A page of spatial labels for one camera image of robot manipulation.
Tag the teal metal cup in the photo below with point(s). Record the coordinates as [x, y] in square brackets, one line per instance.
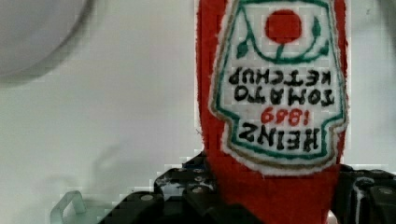
[73, 209]

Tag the red plush ketchup bottle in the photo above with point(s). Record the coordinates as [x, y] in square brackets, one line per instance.
[273, 103]

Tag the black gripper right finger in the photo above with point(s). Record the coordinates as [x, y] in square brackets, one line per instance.
[364, 197]

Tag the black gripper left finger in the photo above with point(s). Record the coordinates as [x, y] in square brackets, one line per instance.
[184, 195]

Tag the grey round plate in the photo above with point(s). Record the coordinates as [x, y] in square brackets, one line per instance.
[34, 34]

